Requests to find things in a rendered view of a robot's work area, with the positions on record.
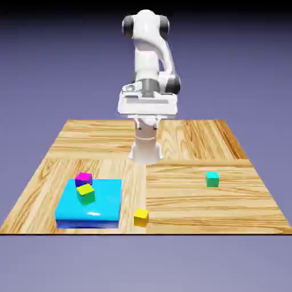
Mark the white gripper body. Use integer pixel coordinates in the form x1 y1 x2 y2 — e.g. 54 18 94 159
117 90 179 120

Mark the small magenta cube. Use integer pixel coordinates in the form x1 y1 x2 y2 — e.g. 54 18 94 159
74 172 94 188

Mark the small teal cube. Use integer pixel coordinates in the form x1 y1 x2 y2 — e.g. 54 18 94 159
205 171 220 188

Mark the small lime green cube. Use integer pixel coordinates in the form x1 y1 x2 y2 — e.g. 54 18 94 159
76 183 96 205

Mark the small yellow cube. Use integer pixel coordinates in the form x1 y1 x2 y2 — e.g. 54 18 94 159
133 208 149 228

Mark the large cyan box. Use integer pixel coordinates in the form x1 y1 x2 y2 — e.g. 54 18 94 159
54 178 123 229

